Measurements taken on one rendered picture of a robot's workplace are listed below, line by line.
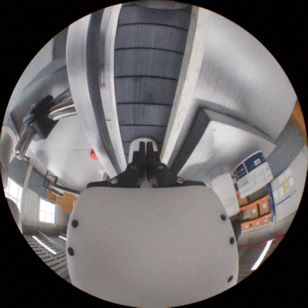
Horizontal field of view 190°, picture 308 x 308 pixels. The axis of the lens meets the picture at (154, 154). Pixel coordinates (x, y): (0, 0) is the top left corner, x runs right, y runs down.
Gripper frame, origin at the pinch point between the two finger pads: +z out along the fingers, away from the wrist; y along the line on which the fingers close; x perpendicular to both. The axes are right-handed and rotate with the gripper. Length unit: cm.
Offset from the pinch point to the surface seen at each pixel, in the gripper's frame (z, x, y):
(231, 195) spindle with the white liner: -0.3, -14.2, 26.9
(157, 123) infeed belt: 5.7, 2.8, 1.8
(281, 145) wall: 54, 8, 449
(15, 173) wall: 39, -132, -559
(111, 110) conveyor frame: 5.1, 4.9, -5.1
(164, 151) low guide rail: 3.7, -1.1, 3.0
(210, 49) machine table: 5.4, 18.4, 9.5
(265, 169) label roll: -0.9, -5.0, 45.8
